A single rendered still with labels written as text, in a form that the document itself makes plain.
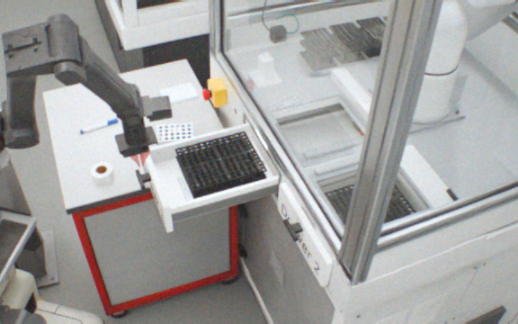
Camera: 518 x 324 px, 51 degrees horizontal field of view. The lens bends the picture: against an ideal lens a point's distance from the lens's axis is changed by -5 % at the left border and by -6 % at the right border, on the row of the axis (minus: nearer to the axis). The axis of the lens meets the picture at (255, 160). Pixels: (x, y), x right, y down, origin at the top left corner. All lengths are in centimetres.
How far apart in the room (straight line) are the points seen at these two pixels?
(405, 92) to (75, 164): 125
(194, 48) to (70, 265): 110
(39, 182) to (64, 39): 206
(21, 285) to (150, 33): 115
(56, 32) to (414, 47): 58
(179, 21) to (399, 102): 148
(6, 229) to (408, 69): 97
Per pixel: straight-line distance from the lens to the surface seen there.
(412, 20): 89
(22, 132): 128
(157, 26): 229
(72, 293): 253
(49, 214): 283
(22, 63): 99
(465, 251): 156
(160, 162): 176
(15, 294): 159
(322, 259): 142
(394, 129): 99
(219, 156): 167
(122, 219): 190
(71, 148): 198
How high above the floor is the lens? 207
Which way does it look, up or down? 45 degrees down
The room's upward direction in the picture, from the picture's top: 2 degrees clockwise
